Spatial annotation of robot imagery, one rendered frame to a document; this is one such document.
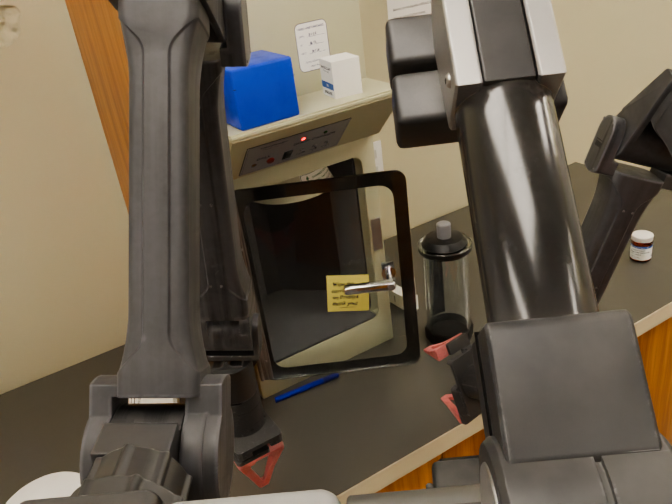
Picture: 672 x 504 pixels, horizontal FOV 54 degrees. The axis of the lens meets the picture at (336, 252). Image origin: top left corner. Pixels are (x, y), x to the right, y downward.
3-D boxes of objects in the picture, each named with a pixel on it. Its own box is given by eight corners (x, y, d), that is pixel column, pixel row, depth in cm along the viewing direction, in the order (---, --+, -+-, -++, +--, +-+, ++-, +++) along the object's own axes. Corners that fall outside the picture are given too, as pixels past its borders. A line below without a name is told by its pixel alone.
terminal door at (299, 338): (265, 378, 129) (224, 190, 111) (420, 361, 128) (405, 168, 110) (265, 381, 129) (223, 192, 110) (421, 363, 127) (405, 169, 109)
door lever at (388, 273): (344, 284, 119) (342, 271, 118) (396, 277, 118) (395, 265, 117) (345, 300, 114) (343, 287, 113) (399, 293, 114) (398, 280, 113)
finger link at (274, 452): (270, 453, 97) (259, 404, 93) (293, 483, 91) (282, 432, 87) (228, 475, 94) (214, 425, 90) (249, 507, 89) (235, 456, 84)
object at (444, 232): (414, 248, 136) (412, 220, 133) (454, 237, 138) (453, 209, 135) (434, 267, 128) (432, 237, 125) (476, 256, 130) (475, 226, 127)
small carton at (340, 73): (323, 93, 112) (318, 57, 109) (350, 87, 113) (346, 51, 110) (335, 99, 107) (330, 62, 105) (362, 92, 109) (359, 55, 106)
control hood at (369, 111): (212, 181, 110) (199, 123, 105) (373, 130, 123) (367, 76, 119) (241, 200, 101) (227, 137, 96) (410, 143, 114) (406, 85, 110)
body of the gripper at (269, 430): (252, 402, 95) (242, 361, 92) (285, 443, 87) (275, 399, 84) (210, 422, 92) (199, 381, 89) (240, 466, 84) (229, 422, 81)
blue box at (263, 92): (216, 119, 106) (204, 62, 101) (272, 104, 110) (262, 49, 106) (242, 132, 98) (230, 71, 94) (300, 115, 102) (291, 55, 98)
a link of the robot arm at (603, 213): (620, 121, 75) (707, 142, 76) (602, 109, 80) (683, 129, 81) (494, 413, 93) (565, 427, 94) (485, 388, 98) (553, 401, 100)
